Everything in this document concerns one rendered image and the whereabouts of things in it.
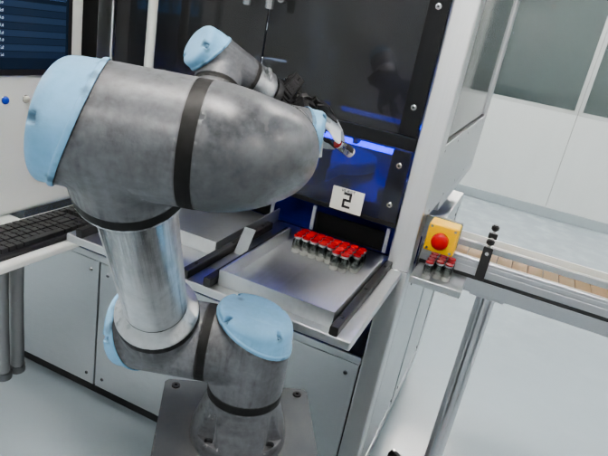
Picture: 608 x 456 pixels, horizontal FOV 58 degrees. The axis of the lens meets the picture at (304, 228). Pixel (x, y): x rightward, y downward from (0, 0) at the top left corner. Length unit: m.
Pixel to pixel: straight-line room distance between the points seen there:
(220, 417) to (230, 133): 0.53
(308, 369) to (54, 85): 1.28
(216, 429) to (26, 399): 1.47
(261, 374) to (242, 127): 0.45
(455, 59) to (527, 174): 4.72
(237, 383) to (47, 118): 0.48
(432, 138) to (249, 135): 0.91
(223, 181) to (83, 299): 1.61
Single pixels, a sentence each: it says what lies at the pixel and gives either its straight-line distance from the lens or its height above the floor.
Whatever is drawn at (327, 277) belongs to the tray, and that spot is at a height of 0.88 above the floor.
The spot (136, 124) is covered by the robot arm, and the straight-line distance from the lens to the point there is 0.46.
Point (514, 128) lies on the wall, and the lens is 5.93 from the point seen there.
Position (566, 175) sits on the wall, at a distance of 5.99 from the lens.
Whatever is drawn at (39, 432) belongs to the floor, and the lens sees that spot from 2.15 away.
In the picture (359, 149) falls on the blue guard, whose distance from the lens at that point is 1.37.
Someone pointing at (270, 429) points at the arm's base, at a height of 0.84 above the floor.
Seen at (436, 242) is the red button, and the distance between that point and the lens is 1.34.
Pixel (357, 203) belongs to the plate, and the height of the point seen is 1.02.
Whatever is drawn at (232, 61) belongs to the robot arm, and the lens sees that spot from 0.92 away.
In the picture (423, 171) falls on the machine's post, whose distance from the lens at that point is 1.34.
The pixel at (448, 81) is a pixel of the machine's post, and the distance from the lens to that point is 1.31.
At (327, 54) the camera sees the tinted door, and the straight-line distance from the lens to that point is 1.40.
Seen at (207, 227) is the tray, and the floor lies 0.88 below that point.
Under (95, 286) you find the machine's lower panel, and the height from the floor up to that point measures 0.48.
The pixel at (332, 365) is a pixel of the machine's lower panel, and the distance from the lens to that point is 1.60.
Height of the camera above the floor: 1.43
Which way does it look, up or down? 21 degrees down
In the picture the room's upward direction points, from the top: 11 degrees clockwise
